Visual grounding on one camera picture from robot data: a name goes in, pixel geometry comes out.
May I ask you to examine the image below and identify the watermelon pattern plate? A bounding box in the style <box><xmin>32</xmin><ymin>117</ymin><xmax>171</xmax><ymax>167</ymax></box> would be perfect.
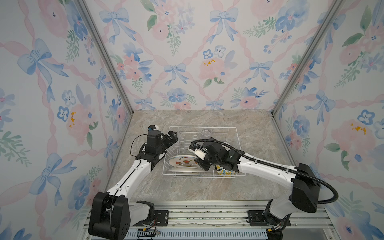
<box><xmin>166</xmin><ymin>155</ymin><xmax>199</xmax><ymax>168</ymax></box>

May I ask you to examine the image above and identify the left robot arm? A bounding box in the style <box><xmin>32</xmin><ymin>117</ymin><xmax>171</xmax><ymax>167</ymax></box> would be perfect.
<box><xmin>88</xmin><ymin>125</ymin><xmax>178</xmax><ymax>240</ymax></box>

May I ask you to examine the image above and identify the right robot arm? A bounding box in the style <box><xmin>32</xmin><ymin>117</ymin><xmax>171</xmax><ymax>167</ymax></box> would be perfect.
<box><xmin>189</xmin><ymin>139</ymin><xmax>320</xmax><ymax>227</ymax></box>

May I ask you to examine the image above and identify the yellow blue floral bowl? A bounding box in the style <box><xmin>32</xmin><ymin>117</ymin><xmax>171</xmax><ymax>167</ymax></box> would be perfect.
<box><xmin>215</xmin><ymin>165</ymin><xmax>236</xmax><ymax>178</ymax></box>

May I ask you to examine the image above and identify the clear glass far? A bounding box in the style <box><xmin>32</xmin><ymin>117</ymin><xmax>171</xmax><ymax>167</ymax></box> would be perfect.
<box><xmin>201</xmin><ymin>129</ymin><xmax>212</xmax><ymax>139</ymax></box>

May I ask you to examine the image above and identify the plain white plate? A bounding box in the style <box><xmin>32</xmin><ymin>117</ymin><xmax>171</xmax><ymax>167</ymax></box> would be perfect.
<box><xmin>169</xmin><ymin>167</ymin><xmax>206</xmax><ymax>173</ymax></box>

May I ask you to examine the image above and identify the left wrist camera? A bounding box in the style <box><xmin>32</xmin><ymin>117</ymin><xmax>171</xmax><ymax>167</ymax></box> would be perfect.
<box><xmin>148</xmin><ymin>125</ymin><xmax>162</xmax><ymax>136</ymax></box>

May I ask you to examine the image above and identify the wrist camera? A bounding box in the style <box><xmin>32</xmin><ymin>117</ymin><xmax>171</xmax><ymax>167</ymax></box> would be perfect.
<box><xmin>189</xmin><ymin>144</ymin><xmax>207</xmax><ymax>161</ymax></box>
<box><xmin>148</xmin><ymin>125</ymin><xmax>162</xmax><ymax>136</ymax></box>

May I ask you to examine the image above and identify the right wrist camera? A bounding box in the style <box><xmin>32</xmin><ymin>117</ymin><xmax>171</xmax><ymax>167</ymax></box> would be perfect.
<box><xmin>189</xmin><ymin>144</ymin><xmax>207</xmax><ymax>161</ymax></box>

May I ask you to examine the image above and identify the white wire dish rack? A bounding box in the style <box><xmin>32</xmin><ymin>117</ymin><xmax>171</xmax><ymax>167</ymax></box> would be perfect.
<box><xmin>162</xmin><ymin>125</ymin><xmax>247</xmax><ymax>178</ymax></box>

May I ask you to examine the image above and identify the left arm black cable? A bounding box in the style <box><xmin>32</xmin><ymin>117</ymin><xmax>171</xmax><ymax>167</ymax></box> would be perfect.
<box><xmin>130</xmin><ymin>133</ymin><xmax>149</xmax><ymax>158</ymax></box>

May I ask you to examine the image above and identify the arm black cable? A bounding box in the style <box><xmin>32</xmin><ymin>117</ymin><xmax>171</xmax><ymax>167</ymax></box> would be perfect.
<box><xmin>189</xmin><ymin>138</ymin><xmax>339</xmax><ymax>205</ymax></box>
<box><xmin>130</xmin><ymin>133</ymin><xmax>149</xmax><ymax>158</ymax></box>

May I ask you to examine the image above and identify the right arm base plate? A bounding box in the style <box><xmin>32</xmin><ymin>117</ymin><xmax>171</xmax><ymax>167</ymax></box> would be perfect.
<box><xmin>246</xmin><ymin>210</ymin><xmax>291</xmax><ymax>228</ymax></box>

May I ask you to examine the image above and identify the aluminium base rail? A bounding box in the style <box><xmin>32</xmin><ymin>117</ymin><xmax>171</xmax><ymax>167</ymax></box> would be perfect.
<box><xmin>77</xmin><ymin>200</ymin><xmax>343</xmax><ymax>240</ymax></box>

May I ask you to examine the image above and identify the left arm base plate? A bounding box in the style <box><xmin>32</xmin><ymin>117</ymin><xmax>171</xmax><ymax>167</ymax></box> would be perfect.
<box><xmin>134</xmin><ymin>210</ymin><xmax>169</xmax><ymax>228</ymax></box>

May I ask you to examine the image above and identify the left corner aluminium post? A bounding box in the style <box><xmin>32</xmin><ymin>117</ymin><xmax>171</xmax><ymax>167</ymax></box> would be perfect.
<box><xmin>74</xmin><ymin>0</ymin><xmax>134</xmax><ymax>116</ymax></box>

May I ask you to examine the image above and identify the corner aluminium post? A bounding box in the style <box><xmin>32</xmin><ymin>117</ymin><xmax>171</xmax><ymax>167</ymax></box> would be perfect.
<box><xmin>74</xmin><ymin>0</ymin><xmax>134</xmax><ymax>116</ymax></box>
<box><xmin>271</xmin><ymin>0</ymin><xmax>345</xmax><ymax>117</ymax></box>

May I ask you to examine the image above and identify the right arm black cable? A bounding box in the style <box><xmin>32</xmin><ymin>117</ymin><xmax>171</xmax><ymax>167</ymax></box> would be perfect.
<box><xmin>189</xmin><ymin>138</ymin><xmax>339</xmax><ymax>205</ymax></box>

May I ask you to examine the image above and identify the right corner aluminium post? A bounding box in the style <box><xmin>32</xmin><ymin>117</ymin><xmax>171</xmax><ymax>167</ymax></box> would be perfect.
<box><xmin>271</xmin><ymin>0</ymin><xmax>345</xmax><ymax>117</ymax></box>

